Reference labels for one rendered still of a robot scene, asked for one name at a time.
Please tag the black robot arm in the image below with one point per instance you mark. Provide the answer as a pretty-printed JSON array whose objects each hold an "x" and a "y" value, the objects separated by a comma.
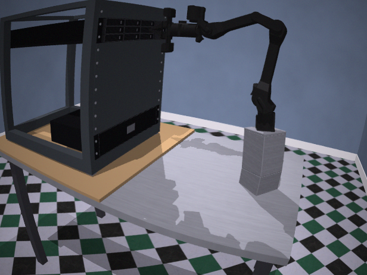
[{"x": 265, "y": 120}]

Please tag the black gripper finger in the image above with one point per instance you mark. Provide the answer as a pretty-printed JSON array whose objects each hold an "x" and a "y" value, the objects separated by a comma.
[
  {"x": 160, "y": 33},
  {"x": 158, "y": 26}
]

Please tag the tan flat board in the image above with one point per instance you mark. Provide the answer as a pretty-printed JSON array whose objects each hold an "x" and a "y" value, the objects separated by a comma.
[{"x": 108, "y": 179}]

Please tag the black server rack frame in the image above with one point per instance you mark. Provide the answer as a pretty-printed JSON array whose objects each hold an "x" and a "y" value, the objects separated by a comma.
[{"x": 121, "y": 84}]

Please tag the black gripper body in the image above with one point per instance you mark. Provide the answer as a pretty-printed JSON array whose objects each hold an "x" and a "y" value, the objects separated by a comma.
[{"x": 174, "y": 29}]

